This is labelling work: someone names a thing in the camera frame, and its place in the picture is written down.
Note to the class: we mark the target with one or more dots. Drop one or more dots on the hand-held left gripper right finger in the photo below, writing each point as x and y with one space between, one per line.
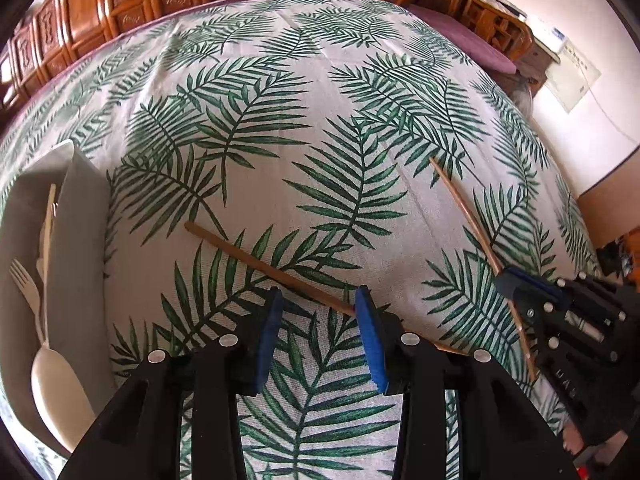
372 340

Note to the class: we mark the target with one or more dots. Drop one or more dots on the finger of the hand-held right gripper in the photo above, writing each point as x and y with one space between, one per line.
545 330
530 286

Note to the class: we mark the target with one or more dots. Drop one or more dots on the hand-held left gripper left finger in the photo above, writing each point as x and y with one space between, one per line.
267 340

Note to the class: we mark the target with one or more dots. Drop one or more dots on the brown wooden chopstick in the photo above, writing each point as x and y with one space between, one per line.
465 208
250 258

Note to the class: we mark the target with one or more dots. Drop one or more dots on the white utensil tray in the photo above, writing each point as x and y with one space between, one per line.
85 260

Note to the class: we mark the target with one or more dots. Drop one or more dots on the cream plastic fork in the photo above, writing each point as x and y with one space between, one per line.
27 285

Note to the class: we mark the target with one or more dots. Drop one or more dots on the person's right hand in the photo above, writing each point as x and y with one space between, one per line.
572 440

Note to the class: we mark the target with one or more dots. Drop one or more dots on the brown board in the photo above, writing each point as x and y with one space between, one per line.
615 210

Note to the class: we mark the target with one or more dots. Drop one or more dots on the leaf print tablecloth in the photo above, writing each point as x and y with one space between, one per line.
310 135

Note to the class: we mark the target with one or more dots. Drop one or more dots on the wooden side table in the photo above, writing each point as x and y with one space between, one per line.
537 67

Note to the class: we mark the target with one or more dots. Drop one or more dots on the purple seat cushion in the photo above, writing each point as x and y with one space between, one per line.
470 42

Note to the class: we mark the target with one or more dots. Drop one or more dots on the white box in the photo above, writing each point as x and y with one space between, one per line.
550 35

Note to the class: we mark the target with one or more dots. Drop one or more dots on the carved wooden cabinet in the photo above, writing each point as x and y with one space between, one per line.
90 15

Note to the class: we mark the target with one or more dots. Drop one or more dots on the wall poster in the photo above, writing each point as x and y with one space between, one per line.
575 77

